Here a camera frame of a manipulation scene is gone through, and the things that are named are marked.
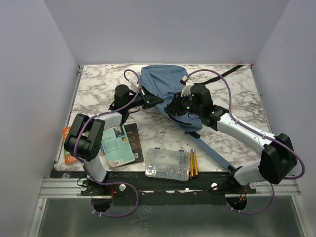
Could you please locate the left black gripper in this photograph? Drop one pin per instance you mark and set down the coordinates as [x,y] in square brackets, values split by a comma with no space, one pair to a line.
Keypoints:
[149,100]

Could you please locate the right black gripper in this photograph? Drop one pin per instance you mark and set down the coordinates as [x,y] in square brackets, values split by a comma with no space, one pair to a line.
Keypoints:
[174,107]

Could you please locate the blue student backpack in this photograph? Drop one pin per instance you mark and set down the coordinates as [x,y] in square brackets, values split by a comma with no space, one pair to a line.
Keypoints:
[164,81]

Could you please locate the black paperback book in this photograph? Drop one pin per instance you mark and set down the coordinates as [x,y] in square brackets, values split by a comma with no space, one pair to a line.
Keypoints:
[134,141]

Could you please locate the teal paperback book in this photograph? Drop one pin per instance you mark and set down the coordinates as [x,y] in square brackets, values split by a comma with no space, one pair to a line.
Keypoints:
[116,147]

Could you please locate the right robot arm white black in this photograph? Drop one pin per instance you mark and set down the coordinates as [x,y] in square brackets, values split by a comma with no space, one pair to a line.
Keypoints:
[276,152]

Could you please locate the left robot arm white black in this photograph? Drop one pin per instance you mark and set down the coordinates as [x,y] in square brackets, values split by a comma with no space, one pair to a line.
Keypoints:
[84,138]

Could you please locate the yellow utility knife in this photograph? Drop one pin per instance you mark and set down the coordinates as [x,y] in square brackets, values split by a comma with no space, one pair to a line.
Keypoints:
[194,164]

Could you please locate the clear plastic screw box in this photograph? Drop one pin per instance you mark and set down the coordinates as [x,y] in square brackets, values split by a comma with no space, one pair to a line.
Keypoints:
[167,164]

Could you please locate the orange treehouse book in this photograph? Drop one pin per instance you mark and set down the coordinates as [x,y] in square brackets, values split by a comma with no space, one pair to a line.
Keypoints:
[68,158]

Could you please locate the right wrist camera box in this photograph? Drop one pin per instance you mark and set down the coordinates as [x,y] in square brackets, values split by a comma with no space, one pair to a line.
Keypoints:
[188,84]

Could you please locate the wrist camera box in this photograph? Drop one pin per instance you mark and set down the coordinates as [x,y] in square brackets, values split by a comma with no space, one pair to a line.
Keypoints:
[134,82]
[188,84]

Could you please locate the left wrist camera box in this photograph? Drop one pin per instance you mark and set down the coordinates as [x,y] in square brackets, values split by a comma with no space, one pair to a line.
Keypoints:
[134,82]

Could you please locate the black mounting base plate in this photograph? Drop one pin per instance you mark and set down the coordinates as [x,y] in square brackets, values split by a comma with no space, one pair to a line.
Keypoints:
[130,188]

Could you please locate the aluminium rail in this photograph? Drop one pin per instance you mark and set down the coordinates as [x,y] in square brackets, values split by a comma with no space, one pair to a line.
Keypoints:
[68,188]

